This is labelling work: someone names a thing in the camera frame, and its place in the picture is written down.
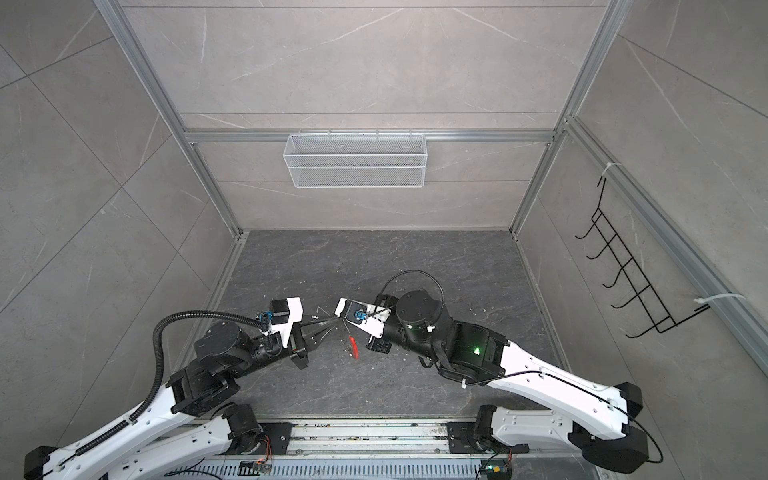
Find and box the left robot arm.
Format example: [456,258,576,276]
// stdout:
[23,310,337,479]

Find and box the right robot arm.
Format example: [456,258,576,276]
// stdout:
[345,290,650,474]

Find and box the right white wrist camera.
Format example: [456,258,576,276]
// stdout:
[335,298,391,338]

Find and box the right black camera cable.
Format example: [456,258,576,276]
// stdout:
[374,269,446,319]

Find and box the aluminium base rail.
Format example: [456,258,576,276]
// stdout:
[167,408,612,479]

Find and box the white wire mesh basket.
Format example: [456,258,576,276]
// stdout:
[283,133,428,189]

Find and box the left black corrugated cable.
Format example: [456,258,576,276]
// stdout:
[71,310,265,457]

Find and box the black wire hook rack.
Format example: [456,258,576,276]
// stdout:
[575,177,711,339]

